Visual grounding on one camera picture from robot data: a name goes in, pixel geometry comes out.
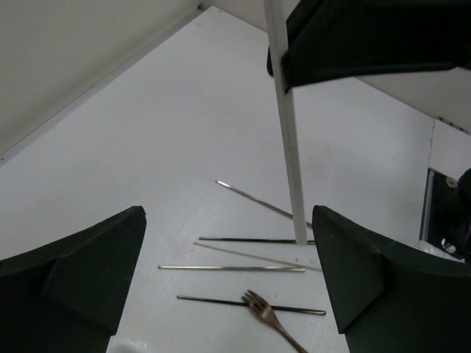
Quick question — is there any brown wooden fork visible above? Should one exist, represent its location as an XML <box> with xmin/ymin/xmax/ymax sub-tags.
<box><xmin>241</xmin><ymin>290</ymin><xmax>308</xmax><ymax>353</ymax></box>

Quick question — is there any black chopstick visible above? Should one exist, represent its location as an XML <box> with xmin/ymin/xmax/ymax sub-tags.
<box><xmin>176</xmin><ymin>295</ymin><xmax>327</xmax><ymax>316</ymax></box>
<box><xmin>198</xmin><ymin>237</ymin><xmax>297</xmax><ymax>244</ymax></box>

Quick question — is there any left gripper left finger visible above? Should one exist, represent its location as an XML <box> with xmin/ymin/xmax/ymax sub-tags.
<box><xmin>1</xmin><ymin>206</ymin><xmax>146</xmax><ymax>352</ymax></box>

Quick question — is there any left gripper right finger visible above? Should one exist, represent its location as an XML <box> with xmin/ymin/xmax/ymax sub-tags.
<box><xmin>312</xmin><ymin>205</ymin><xmax>470</xmax><ymax>352</ymax></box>

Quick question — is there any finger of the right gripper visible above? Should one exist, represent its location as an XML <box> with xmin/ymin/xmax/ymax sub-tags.
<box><xmin>281</xmin><ymin>0</ymin><xmax>470</xmax><ymax>88</ymax></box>

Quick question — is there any black chopstick under fork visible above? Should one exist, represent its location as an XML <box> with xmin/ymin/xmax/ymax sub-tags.
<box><xmin>176</xmin><ymin>295</ymin><xmax>327</xmax><ymax>316</ymax></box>

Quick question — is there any silver metal chopstick left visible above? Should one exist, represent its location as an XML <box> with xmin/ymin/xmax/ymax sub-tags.
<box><xmin>157</xmin><ymin>265</ymin><xmax>306</xmax><ymax>273</ymax></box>

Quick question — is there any white round cup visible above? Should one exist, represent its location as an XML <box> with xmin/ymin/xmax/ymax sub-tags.
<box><xmin>106</xmin><ymin>338</ymin><xmax>149</xmax><ymax>353</ymax></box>

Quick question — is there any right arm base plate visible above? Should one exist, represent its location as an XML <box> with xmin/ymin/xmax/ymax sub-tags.
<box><xmin>419</xmin><ymin>170</ymin><xmax>470</xmax><ymax>263</ymax></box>

